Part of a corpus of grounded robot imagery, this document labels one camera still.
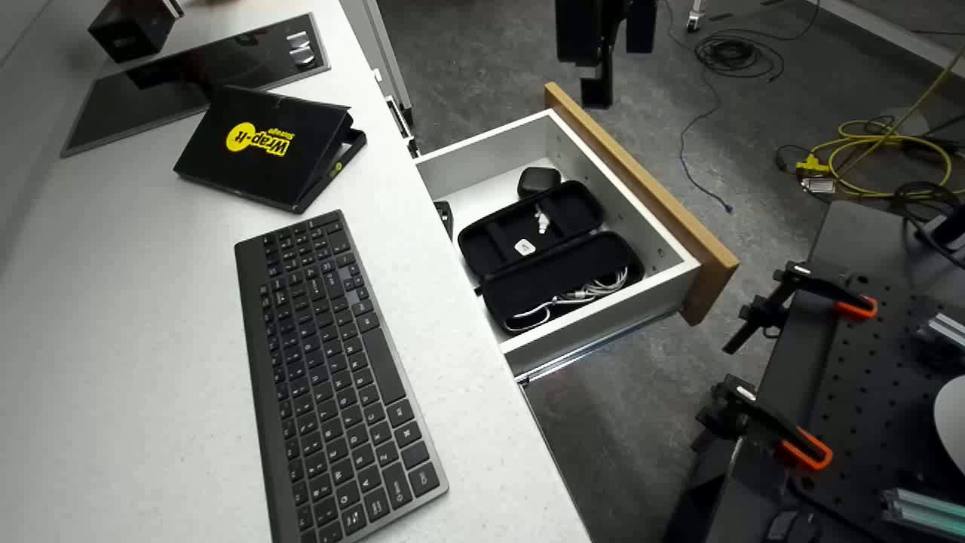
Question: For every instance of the black perforated breadboard table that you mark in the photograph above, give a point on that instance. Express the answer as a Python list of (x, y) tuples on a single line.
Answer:
[(861, 386)]

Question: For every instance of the grey wireless keyboard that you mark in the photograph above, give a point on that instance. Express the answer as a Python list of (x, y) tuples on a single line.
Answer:
[(346, 450)]

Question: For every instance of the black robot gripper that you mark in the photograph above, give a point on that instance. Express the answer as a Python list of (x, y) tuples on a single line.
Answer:
[(588, 34)]

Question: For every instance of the teal aluminium bracket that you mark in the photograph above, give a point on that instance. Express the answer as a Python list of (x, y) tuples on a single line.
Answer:
[(923, 515)]

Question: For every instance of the black box yellow logo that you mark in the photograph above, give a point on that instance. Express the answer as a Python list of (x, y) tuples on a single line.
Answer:
[(270, 149)]

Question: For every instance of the white drawer wooden front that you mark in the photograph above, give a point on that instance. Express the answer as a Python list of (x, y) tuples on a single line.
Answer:
[(686, 265)]

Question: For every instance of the small black pouch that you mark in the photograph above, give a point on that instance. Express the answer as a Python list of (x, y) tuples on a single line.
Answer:
[(537, 179)]

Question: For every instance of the lower black orange clamp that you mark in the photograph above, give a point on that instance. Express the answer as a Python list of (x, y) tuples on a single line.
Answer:
[(733, 411)]

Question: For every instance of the black cube device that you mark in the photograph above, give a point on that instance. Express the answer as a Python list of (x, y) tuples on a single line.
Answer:
[(135, 27)]

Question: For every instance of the upper black orange clamp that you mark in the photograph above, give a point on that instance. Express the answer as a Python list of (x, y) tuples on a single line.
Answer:
[(770, 312)]

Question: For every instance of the black orange clamp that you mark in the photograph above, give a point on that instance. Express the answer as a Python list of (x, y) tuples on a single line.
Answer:
[(733, 411), (770, 312)]

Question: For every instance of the black flat monitor base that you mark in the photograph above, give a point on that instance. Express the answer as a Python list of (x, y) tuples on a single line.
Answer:
[(179, 86)]

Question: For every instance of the open black zip case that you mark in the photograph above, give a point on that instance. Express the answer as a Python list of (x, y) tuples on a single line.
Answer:
[(544, 259)]

